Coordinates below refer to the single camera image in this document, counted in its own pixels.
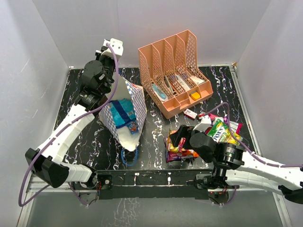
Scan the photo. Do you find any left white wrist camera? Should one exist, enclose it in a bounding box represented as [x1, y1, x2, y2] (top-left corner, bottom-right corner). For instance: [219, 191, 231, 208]
[101, 38, 124, 60]

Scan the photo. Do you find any blue white item in organizer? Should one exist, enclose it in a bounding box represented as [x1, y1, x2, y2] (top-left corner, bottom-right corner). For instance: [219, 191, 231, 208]
[152, 83, 169, 102]

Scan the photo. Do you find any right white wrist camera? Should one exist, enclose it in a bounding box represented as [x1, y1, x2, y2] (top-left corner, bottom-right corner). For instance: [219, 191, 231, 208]
[193, 115, 212, 132]

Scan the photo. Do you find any blue snack packet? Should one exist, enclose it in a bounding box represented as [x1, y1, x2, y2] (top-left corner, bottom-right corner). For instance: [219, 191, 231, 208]
[127, 121, 139, 134]

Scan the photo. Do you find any white packet in organizer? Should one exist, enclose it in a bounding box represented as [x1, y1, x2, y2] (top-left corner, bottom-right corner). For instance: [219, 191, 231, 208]
[190, 76, 205, 85]

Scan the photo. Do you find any large blue snack bag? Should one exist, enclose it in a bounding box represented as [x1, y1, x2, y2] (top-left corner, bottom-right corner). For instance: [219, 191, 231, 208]
[109, 99, 136, 129]

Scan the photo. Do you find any striped packet in organizer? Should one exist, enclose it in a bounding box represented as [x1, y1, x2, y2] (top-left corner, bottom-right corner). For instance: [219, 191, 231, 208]
[169, 75, 190, 93]

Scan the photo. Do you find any orange pink fruit snack packet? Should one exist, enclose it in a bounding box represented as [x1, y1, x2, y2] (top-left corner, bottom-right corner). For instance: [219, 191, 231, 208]
[164, 130, 199, 158]

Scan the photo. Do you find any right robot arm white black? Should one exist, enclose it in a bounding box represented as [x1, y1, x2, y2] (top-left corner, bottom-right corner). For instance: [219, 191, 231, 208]
[169, 125, 303, 204]

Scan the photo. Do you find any small red white box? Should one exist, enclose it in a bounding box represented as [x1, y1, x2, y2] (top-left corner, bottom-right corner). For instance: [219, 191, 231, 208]
[184, 109, 197, 120]

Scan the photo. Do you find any aluminium frame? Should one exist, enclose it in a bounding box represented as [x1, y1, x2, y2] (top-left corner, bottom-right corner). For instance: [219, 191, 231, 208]
[18, 63, 292, 227]

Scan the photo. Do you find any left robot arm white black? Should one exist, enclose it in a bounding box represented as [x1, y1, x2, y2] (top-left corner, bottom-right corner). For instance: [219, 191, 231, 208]
[25, 47, 119, 189]

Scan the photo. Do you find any orange plastic file organizer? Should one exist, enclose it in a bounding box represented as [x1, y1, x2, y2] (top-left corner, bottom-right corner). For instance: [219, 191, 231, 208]
[138, 30, 213, 119]

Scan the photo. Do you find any blue checkered paper bag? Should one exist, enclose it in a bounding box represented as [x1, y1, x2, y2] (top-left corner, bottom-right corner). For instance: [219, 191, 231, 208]
[99, 76, 147, 166]

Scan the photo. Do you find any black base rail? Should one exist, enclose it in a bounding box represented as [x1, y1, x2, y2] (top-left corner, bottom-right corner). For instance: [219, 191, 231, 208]
[72, 169, 232, 200]

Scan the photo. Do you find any yellow item in organizer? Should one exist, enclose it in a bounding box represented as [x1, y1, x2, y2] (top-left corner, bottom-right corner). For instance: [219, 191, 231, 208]
[190, 91, 201, 101]

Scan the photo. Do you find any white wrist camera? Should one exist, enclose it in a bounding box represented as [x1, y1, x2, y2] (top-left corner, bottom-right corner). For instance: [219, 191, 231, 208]
[101, 38, 124, 60]
[193, 115, 212, 132]

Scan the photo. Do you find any green yellow snack packet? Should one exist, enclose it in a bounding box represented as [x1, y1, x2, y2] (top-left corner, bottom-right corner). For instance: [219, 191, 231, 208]
[207, 120, 242, 145]

